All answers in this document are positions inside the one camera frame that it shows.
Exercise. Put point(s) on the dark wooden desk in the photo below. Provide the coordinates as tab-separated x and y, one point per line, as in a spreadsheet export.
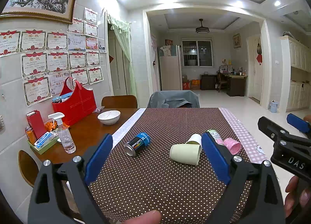
233	84

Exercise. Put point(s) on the red paper box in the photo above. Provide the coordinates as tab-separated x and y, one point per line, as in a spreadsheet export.
35	121

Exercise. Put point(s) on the pink tumbler lid cup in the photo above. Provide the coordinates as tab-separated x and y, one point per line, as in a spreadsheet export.
232	145

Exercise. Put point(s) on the pale green cup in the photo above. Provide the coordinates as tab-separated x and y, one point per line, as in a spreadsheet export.
186	153

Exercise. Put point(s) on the clear spray bottle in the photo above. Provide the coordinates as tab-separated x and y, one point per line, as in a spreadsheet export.
63	132

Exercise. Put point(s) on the left hand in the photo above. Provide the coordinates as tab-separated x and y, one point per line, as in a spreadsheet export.
151	217

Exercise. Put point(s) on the green door curtain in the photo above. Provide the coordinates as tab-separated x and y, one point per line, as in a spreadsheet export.
122	32

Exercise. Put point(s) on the brown polka dot tablecloth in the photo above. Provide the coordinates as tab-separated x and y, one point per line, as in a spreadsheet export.
130	186

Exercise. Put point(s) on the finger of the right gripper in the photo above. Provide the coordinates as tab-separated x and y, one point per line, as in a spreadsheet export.
272	130
298	123

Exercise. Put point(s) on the white paper cup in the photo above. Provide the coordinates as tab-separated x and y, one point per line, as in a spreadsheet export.
195	139

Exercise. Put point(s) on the window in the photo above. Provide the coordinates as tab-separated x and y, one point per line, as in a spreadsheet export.
197	53

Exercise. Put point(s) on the red felt bag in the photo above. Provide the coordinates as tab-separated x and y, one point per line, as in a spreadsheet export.
80	104

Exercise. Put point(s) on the white wall cabinet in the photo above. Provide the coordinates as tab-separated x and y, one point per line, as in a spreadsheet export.
295	91

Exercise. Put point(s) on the small framed picture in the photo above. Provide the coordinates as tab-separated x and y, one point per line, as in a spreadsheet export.
236	41

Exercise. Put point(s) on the black blue drink can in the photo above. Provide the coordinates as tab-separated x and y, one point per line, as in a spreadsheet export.
137	144

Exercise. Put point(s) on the wooden chair at left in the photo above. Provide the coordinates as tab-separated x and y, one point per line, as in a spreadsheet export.
28	167

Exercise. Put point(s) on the wooden chair at head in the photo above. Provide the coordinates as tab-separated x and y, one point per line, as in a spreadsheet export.
120	102

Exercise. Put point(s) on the green tray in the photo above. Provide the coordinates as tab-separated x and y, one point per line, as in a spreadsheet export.
45	146

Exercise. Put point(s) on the right hand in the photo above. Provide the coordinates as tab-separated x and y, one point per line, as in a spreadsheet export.
291	188

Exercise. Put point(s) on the ceiling lamp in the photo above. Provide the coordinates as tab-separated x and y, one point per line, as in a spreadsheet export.
201	28

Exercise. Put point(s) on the lilac checked under cloth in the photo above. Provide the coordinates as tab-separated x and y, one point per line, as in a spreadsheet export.
257	145

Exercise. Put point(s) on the blue trash bin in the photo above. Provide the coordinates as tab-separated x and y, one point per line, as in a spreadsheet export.
273	106

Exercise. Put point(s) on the white refrigerator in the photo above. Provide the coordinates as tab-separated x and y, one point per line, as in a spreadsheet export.
170	68

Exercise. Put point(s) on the orange can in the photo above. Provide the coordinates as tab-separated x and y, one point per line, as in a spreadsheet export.
30	135

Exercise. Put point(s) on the grey cloth covered chair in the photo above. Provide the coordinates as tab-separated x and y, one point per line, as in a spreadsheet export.
174	99

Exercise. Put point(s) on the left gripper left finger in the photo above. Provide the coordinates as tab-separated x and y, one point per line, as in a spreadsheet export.
48	203

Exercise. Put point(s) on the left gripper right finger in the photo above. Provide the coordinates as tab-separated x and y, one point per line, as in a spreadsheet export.
264	203

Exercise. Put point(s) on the blue white toothpaste box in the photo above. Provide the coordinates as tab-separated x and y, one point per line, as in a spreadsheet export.
44	139

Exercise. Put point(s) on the pink green tumbler bottle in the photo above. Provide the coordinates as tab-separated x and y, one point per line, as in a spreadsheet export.
216	136

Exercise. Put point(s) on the white ceramic bowl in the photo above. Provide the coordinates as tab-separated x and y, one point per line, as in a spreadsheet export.
109	117

